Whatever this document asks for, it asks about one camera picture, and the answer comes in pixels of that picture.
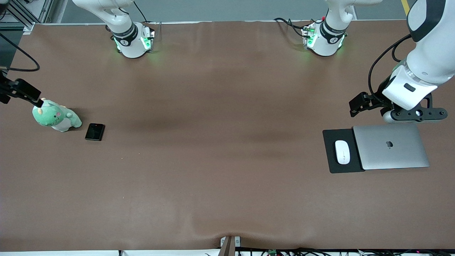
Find white computer mouse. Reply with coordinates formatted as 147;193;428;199
334;140;351;165

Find black flip phone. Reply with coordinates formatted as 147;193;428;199
85;123;106;142

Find black mouse pad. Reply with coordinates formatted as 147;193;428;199
322;128;366;175

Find green plush dinosaur toy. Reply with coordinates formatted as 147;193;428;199
32;98;82;132

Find silver closed laptop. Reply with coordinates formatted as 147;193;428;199
353;123;430;170

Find long black left arm cable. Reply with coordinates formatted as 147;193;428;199
368;34;414;96

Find long black arm cable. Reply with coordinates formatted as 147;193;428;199
368;34;414;96
0;33;40;72

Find long black right arm cable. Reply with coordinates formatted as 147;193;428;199
0;33;40;72

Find short black looped cable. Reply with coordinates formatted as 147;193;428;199
392;43;410;64

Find black left camera mount bar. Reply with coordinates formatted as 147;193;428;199
390;93;448;122

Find aluminium frame profile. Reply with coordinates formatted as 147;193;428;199
0;0;54;35

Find black left base cables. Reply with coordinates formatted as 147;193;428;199
274;17;310;38

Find black right base cable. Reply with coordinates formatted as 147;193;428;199
133;0;149;25

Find tangled black cables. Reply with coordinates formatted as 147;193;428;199
204;247;455;256

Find brown camera post with brackets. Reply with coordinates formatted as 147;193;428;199
220;235;241;256

